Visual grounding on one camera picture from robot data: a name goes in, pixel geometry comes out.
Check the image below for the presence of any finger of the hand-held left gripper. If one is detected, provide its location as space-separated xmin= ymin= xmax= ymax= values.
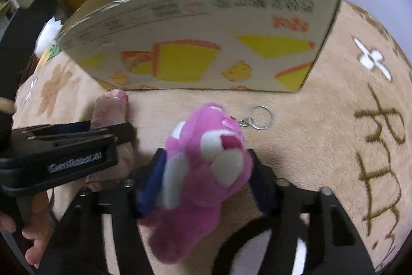
xmin=23 ymin=122 xmax=136 ymax=151
xmin=11 ymin=121 xmax=94 ymax=138

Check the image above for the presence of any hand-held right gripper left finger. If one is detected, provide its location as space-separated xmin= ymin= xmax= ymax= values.
xmin=40 ymin=149 xmax=167 ymax=275

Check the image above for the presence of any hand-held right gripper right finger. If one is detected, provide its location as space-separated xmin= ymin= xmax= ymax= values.
xmin=246 ymin=149 xmax=376 ymax=275

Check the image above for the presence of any pale pink soft toy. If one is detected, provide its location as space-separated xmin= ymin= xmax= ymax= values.
xmin=86 ymin=88 xmax=135 ymax=192

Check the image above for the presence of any pink bear plush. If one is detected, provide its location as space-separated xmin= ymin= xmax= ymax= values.
xmin=138 ymin=102 xmax=254 ymax=264

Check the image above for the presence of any printed cardboard box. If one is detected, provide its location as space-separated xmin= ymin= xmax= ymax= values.
xmin=56 ymin=0 xmax=343 ymax=93

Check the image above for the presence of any person's left hand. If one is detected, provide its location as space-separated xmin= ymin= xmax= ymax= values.
xmin=0 ymin=190 xmax=57 ymax=269

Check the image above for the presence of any metal keyring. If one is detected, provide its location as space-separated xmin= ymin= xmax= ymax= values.
xmin=237 ymin=105 xmax=274 ymax=131

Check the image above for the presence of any green frog toy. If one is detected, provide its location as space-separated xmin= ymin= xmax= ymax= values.
xmin=39 ymin=44 xmax=62 ymax=63

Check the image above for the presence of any white haired plush doll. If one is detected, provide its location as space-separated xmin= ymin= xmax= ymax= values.
xmin=33 ymin=16 xmax=64 ymax=55

